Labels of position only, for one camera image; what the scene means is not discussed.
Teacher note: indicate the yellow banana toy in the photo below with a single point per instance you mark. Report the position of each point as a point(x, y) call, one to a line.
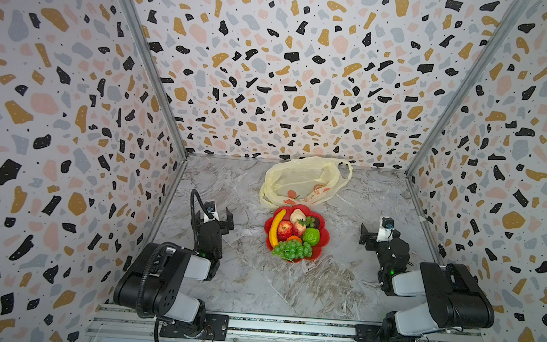
point(273, 240)

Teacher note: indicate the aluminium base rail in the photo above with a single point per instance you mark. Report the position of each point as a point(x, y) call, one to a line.
point(279, 340)

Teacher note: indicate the red flower-shaped plate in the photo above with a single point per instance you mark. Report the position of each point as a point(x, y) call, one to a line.
point(325, 236)

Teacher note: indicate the orange fruit toy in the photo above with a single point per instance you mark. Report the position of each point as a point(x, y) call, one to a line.
point(295, 239)

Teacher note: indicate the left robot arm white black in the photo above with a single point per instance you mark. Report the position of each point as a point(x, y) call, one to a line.
point(152, 284)

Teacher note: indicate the beige bun toy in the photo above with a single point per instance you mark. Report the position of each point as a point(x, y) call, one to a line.
point(297, 215)

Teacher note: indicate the small red fruit toy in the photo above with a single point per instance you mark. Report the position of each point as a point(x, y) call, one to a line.
point(299, 229)

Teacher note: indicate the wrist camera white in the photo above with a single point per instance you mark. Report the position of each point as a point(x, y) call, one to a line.
point(385, 229)
point(210, 212)

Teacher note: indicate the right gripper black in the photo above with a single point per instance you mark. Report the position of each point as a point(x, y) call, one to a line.
point(365, 237)

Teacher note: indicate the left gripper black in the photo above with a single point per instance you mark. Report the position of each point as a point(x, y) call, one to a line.
point(225, 225)

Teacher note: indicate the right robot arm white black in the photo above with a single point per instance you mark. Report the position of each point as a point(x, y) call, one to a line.
point(453, 299)

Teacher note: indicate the cream plastic bag orange print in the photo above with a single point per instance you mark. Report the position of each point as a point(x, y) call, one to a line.
point(309, 181)

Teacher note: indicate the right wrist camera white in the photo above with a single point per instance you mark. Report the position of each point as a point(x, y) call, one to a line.
point(385, 229)

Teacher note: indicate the red apple toy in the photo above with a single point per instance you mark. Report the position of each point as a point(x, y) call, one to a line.
point(284, 230)

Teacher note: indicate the green grapes bunch toy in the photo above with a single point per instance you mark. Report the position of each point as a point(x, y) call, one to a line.
point(293, 250)

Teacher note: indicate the lime green bumpy fruit toy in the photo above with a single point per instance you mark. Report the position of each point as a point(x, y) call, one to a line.
point(311, 236)

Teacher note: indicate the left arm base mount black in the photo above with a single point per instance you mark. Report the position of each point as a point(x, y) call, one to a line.
point(212, 327)

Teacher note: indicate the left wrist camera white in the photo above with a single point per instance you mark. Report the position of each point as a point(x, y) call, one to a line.
point(210, 212)

